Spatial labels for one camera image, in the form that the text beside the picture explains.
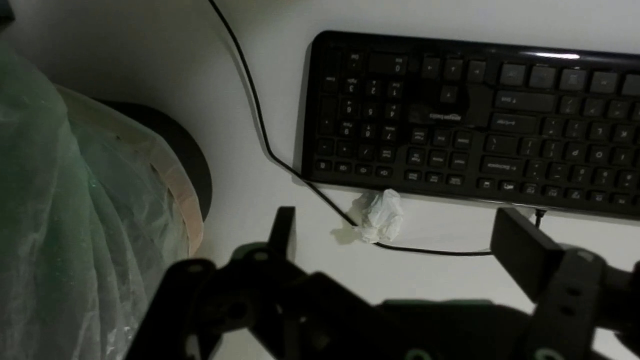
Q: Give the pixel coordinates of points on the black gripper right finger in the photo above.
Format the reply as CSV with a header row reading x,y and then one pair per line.
x,y
527,254

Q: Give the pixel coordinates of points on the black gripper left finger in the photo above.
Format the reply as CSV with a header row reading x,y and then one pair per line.
x,y
283,230

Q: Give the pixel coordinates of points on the white tissue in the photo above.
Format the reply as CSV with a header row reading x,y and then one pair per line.
x,y
373,216

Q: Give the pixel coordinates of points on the black bin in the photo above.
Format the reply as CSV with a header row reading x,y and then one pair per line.
x,y
181,143

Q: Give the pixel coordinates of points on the translucent white bin liner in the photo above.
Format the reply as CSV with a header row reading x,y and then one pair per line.
x,y
95,206

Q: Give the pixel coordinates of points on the black computer keyboard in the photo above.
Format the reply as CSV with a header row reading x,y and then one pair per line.
x,y
525,125

